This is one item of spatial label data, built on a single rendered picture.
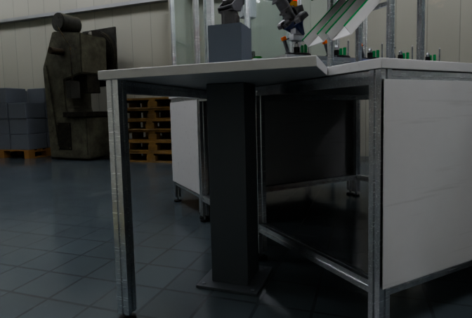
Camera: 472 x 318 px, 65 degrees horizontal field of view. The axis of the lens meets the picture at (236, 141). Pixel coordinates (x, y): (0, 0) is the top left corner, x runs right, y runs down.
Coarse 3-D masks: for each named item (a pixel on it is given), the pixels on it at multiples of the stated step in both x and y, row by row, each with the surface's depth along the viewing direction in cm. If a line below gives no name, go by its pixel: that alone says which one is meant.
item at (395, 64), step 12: (372, 60) 107; (384, 60) 105; (396, 60) 107; (408, 60) 109; (420, 60) 112; (432, 60) 115; (336, 72) 121; (348, 72) 116; (456, 72) 124; (468, 72) 126
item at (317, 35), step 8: (344, 0) 163; (352, 0) 150; (336, 8) 162; (344, 8) 149; (328, 16) 161; (336, 16) 148; (320, 24) 160; (328, 24) 148; (312, 32) 160; (320, 32) 147; (304, 40) 159; (312, 40) 160; (320, 40) 152
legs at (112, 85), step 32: (192, 96) 172; (224, 96) 145; (224, 128) 146; (128, 160) 125; (224, 160) 147; (128, 192) 125; (224, 192) 148; (256, 192) 159; (128, 224) 126; (224, 224) 150; (256, 224) 160; (128, 256) 125; (224, 256) 151; (256, 256) 160; (128, 288) 125; (224, 288) 147; (256, 288) 147
